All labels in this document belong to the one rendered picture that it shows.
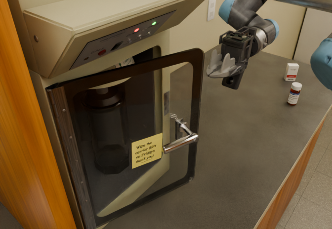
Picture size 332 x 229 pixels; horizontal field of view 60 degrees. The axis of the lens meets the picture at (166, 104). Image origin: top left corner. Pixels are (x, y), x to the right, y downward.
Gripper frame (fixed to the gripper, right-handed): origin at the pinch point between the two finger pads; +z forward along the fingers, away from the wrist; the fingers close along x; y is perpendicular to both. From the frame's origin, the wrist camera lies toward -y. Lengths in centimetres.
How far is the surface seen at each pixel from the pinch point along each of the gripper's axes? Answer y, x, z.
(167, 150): -7.5, 3.1, 21.0
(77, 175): -9.7, -7.7, 36.2
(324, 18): -58, -25, -274
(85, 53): 17.1, -2.7, 33.3
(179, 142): -7.1, 3.9, 18.0
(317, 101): -33, 17, -64
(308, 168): -127, 21, -130
